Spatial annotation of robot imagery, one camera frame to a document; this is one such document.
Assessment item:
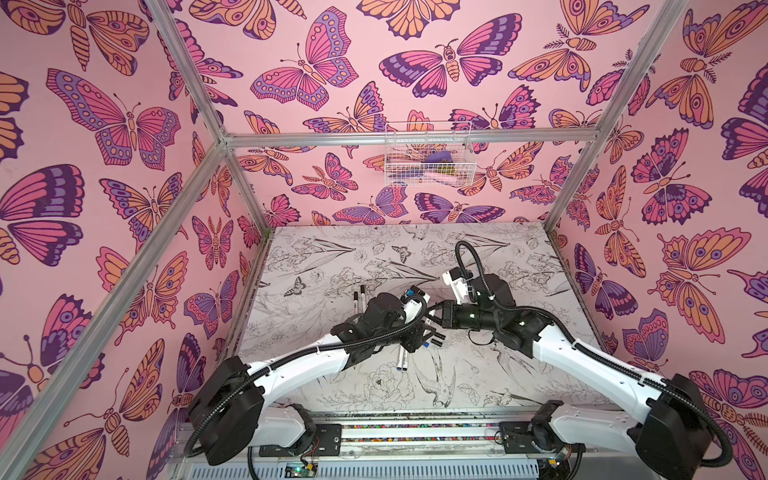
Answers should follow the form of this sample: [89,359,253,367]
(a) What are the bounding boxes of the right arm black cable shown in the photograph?
[454,240,734,469]

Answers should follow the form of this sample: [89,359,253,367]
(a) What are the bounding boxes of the aluminium frame back crossbar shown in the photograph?
[226,128,599,148]

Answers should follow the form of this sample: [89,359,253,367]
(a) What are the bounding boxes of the aluminium front rail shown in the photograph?
[168,407,643,479]

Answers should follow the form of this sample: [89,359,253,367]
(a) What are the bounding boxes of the white wire basket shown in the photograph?
[381,122,477,189]

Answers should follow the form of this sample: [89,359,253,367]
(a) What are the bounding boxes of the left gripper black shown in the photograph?
[368,316,437,355]

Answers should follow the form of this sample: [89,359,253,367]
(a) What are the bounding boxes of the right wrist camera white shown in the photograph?
[442,267,483,305]

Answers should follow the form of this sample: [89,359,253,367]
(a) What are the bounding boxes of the aluminium frame right post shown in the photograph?
[544,0,688,233]

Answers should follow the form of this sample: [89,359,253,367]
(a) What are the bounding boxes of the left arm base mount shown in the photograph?
[254,404,343,458]

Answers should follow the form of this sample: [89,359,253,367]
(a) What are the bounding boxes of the small green circuit board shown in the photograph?
[284,462,318,479]

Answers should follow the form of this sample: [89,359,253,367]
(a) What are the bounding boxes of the white vented cable duct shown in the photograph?
[186,459,540,479]

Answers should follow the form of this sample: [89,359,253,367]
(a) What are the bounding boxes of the purple item in basket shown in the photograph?
[424,150,454,164]

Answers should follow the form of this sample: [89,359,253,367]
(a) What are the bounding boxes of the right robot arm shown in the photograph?
[436,268,735,479]

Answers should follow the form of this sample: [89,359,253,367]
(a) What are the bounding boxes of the aluminium frame left post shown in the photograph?
[146,0,272,235]

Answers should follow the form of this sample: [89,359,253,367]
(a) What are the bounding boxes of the aluminium frame diagonal bar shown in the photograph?
[1,141,225,479]

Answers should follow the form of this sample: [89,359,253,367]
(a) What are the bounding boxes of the aluminium frame post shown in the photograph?
[544,0,688,233]
[146,0,272,235]

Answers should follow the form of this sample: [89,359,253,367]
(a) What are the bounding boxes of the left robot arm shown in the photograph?
[183,287,432,466]

